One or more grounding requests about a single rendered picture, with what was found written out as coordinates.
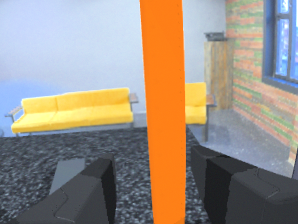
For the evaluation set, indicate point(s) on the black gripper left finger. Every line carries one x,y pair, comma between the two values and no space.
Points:
89,198

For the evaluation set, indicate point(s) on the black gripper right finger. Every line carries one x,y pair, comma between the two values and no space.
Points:
235,192

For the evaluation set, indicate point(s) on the orange handle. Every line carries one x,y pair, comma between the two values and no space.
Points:
162,30

